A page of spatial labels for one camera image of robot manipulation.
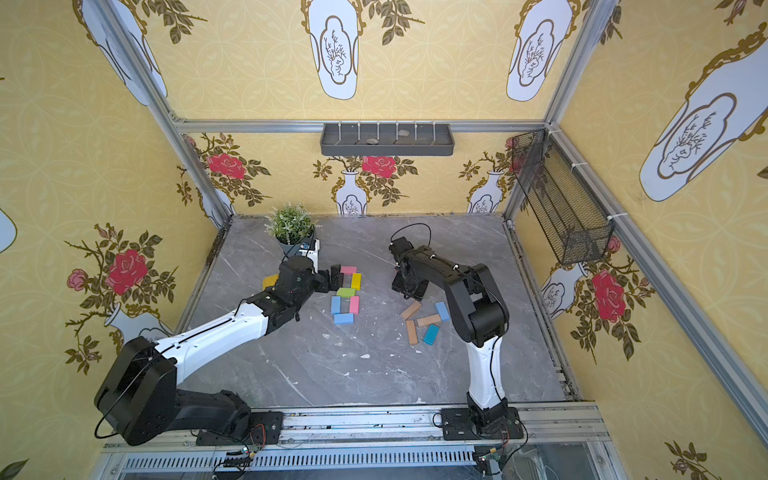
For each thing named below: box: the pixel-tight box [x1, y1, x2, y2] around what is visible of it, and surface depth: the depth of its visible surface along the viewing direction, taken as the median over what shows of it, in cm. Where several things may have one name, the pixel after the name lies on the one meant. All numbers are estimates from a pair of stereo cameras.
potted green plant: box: [264, 202, 318, 256], surface depth 97 cm
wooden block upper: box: [401, 300, 422, 320], surface depth 97 cm
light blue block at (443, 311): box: [436, 301, 451, 322], surface depth 96 cm
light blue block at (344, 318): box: [333, 313, 355, 325], surface depth 94 cm
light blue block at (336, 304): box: [331, 296, 341, 314], surface depth 97 cm
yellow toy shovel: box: [262, 274, 279, 290], surface depth 105 cm
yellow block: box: [351, 273, 363, 291], surface depth 102 cm
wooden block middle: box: [416, 314, 441, 327], surface depth 94 cm
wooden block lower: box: [406, 320, 418, 345], surface depth 92 cm
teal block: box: [423, 324, 440, 345], surface depth 92 cm
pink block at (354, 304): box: [349, 296, 360, 315], surface depth 97 cm
